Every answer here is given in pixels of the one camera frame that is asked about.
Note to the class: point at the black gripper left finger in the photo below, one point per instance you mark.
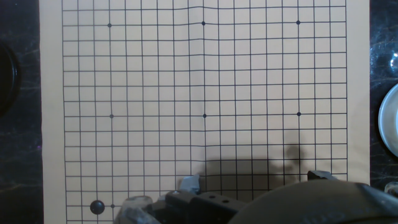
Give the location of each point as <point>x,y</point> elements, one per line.
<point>202,208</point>

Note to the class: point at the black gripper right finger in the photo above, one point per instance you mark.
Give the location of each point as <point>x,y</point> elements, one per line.
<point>318,175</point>

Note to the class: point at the tan go board mat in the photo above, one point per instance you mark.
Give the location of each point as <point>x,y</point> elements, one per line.
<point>217,77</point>

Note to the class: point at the white round stone bowl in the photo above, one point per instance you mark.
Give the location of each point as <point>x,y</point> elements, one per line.
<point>390,121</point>

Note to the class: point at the black go stone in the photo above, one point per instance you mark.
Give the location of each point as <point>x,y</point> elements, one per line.
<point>97,207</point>

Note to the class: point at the black round stone bowl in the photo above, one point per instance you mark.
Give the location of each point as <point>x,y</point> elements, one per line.
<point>6,81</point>

